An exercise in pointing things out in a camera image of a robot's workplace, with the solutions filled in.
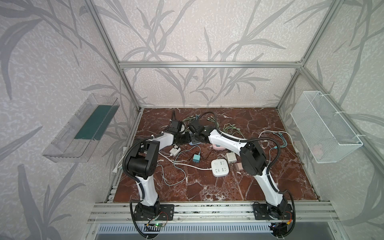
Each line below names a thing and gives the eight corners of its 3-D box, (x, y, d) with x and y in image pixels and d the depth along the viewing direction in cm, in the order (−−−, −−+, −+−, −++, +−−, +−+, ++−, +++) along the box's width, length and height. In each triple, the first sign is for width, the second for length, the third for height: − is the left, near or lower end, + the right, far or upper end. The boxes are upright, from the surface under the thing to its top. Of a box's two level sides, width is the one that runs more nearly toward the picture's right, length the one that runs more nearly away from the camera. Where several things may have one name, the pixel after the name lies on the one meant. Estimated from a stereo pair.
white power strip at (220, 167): (211, 176, 87) (212, 174, 85) (211, 160, 94) (211, 158, 91) (228, 176, 87) (229, 174, 85) (227, 160, 94) (227, 158, 91)
